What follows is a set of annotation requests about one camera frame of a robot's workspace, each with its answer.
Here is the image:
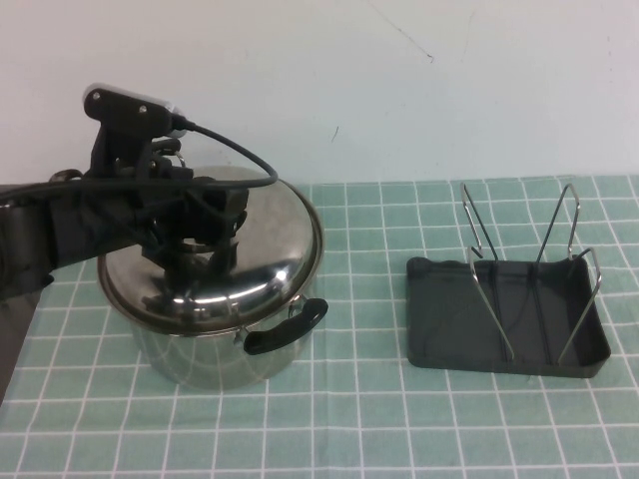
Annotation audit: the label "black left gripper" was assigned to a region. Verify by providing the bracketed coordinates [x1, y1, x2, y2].
[132, 172, 250, 273]

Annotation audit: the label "stainless steel pot lid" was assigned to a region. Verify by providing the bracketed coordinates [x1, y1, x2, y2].
[97, 164, 325, 333]

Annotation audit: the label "stainless steel cooking pot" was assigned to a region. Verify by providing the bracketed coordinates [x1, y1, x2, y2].
[102, 139, 330, 393]

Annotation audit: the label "green checkered tablecloth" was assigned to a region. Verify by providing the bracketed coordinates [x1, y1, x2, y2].
[0, 174, 639, 479]

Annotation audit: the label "thick black camera cable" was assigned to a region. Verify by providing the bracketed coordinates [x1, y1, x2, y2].
[0, 117, 280, 201]

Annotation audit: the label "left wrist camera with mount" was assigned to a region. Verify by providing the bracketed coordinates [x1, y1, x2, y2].
[82, 84, 194, 176]

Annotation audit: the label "black lid rack wire frames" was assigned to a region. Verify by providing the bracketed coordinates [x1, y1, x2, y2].
[406, 182, 613, 380]

